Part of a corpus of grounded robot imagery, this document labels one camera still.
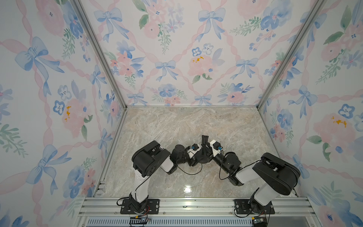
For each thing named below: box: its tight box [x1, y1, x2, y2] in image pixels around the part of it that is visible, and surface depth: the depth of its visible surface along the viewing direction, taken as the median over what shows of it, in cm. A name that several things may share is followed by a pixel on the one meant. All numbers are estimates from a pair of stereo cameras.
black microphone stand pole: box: [201, 134, 209, 144], surface depth 80 cm
